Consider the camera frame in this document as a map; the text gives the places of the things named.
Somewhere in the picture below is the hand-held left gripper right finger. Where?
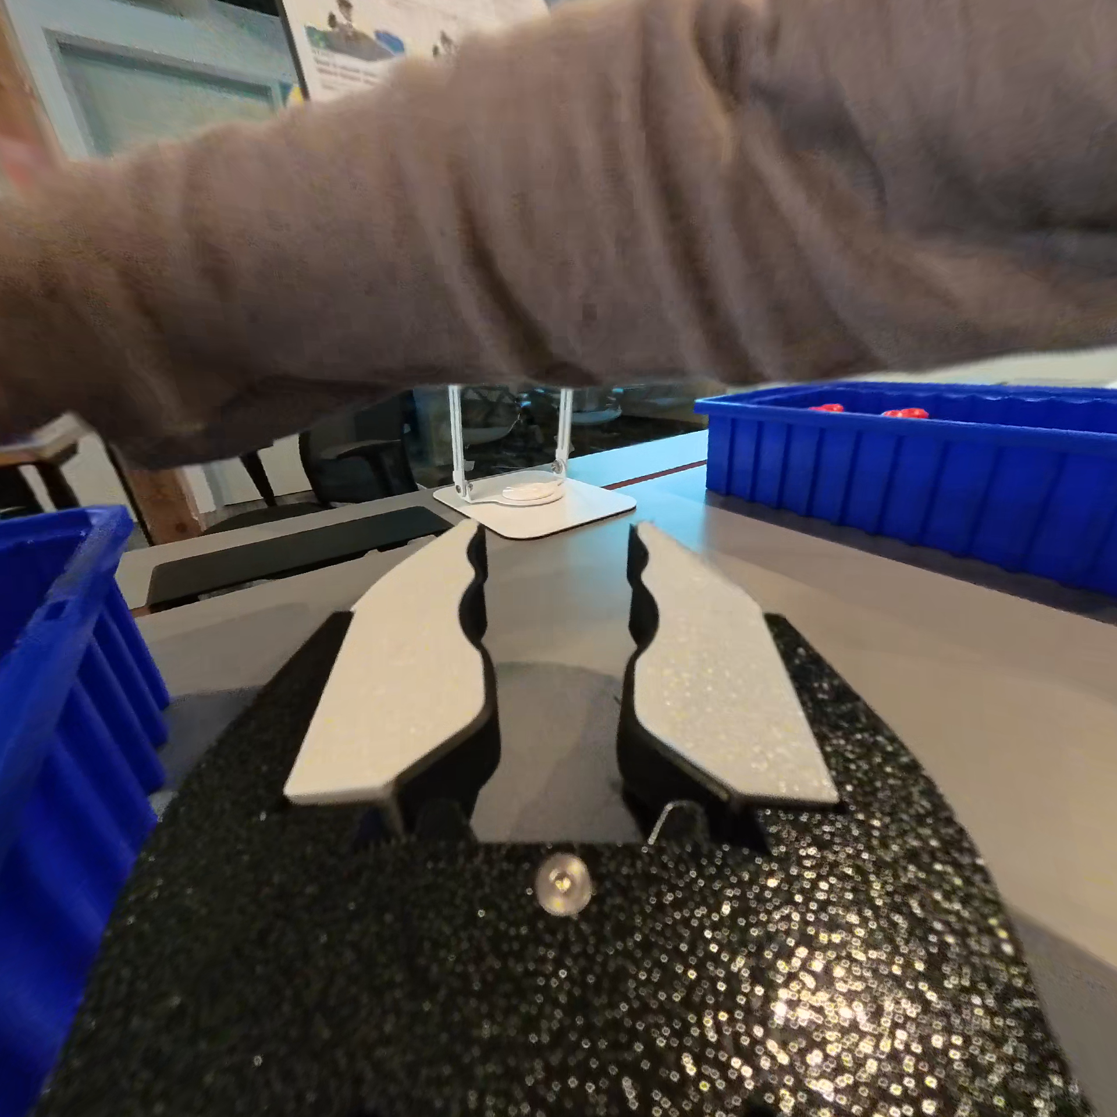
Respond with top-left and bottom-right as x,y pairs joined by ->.
619,522 -> 840,817

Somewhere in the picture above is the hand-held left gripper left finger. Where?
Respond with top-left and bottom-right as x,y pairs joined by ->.
284,520 -> 503,837

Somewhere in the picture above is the blue plastic bin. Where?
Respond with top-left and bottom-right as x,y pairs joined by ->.
697,380 -> 1117,600
0,504 -> 172,1117

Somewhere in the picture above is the person's right forearm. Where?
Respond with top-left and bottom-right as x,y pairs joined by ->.
0,0 -> 1117,472

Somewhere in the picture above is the black office chair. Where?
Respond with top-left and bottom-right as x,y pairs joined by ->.
236,392 -> 421,510

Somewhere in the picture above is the document stand with white base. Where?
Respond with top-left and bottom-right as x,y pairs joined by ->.
433,382 -> 637,538

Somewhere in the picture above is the small wooden table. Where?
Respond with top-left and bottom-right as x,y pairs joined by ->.
0,414 -> 114,516

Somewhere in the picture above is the white door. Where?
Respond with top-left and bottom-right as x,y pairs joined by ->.
45,29 -> 298,157

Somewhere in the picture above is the printed instruction sheet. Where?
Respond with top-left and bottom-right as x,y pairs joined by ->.
284,0 -> 551,101

